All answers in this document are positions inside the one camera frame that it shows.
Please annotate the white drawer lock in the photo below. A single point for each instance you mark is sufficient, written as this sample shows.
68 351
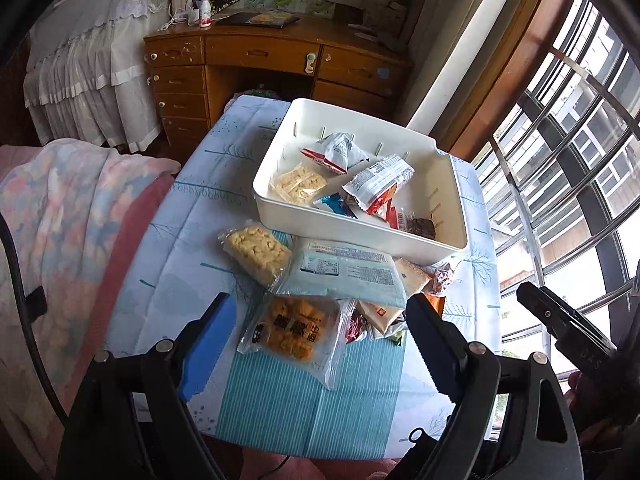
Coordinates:
310 62

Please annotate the pink floral blanket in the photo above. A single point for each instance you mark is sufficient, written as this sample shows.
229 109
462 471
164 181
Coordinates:
65 210

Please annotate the dark flat book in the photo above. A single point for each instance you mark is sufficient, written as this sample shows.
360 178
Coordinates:
260 19

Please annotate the brown candy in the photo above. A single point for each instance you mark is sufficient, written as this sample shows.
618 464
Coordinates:
442 277

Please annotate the puffed rice cake packet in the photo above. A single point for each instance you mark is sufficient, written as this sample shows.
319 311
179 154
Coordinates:
257 252

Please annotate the clear packet of square crackers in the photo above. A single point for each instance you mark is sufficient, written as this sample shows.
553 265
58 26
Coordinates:
297 185

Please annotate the long blue white snack packet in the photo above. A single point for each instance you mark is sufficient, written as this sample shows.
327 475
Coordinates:
334 205

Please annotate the silver white red packet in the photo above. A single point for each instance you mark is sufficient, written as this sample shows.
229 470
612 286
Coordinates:
377 180

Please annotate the stuffed toy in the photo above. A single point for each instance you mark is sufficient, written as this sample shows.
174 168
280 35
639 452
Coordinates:
390 0

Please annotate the light blue packet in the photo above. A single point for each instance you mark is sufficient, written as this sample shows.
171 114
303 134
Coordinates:
345 272

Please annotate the wooden window frame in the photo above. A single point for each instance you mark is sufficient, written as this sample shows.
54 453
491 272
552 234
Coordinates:
505 60

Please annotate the clear packet of chocolate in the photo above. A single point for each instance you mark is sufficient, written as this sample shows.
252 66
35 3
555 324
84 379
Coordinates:
420 226

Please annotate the person's right hand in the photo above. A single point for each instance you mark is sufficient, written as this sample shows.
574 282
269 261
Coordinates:
575 390

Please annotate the small white bottle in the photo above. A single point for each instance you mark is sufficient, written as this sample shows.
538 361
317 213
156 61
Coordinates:
206 15

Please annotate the clear packet of orange bread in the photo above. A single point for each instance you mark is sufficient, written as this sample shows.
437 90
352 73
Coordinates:
292 335

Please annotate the red white cookie packet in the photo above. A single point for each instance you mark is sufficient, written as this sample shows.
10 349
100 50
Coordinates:
332 152

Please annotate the beige cracker packet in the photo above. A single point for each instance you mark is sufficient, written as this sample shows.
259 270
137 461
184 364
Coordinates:
382 315

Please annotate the small green candy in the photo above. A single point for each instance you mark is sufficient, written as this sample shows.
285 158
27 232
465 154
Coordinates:
397 340

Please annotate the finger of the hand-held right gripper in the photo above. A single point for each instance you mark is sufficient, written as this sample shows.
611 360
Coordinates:
555 317

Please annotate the wooden desk with drawers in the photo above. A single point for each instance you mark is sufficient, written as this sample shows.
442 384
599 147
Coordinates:
260 55

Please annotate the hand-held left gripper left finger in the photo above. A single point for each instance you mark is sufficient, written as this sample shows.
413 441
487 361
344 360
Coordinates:
210 345

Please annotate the red snack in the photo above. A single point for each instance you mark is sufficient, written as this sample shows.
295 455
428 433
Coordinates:
355 330

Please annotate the small orange packet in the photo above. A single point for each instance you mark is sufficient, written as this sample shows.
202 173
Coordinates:
436 304

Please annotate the printed paper map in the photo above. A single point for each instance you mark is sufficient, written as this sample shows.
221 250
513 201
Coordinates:
295 5

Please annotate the white lace furniture cover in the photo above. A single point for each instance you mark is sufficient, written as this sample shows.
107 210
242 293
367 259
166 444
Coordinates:
90 60

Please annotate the white plastic bin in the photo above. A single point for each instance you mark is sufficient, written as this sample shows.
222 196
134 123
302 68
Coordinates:
350 237

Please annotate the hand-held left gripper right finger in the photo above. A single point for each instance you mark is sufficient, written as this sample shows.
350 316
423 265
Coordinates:
425 340

